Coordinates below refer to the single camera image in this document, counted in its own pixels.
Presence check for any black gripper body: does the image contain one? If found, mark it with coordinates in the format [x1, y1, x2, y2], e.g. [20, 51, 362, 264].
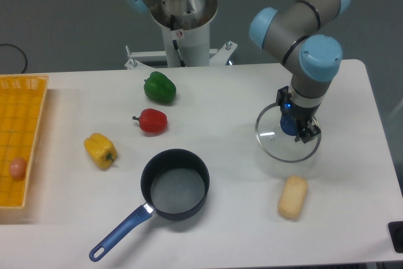
[280, 86, 322, 130]

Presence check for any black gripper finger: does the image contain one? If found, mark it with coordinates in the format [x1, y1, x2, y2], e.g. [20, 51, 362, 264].
[276, 86, 288, 112]
[294, 118, 321, 143]

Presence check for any glass lid with blue knob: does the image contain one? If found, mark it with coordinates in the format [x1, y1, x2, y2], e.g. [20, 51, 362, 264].
[255, 103, 321, 163]

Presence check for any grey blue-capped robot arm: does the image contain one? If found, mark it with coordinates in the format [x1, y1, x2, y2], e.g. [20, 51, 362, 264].
[126, 0, 351, 142]

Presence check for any beige bread loaf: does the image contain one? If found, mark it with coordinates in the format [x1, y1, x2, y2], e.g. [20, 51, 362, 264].
[278, 175, 308, 220]

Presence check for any green bell pepper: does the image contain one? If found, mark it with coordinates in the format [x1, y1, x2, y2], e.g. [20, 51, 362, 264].
[144, 71, 176, 104]

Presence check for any black box at table edge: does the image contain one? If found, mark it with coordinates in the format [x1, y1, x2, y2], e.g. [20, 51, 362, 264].
[388, 221, 403, 253]

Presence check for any red bell pepper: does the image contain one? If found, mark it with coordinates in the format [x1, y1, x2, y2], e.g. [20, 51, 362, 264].
[132, 108, 167, 134]

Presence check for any yellow bell pepper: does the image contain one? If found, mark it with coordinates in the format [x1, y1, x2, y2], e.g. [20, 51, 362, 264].
[84, 133, 117, 170]

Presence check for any yellow plastic basket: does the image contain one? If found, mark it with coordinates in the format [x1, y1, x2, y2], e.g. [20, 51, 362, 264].
[1, 74, 48, 209]

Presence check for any brown egg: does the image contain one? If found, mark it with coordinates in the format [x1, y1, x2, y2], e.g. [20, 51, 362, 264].
[9, 157, 27, 180]

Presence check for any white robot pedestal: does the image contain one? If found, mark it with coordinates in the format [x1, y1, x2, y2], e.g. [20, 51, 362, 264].
[124, 0, 237, 70]

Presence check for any black cable on pedestal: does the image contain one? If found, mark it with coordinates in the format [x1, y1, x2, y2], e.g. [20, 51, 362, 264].
[169, 14, 187, 68]

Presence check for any dark saucepan with blue handle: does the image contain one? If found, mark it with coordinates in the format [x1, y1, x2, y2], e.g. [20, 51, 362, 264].
[89, 149, 210, 262]

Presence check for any black cable on floor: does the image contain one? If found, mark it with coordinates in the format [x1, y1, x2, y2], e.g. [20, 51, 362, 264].
[0, 43, 28, 74]

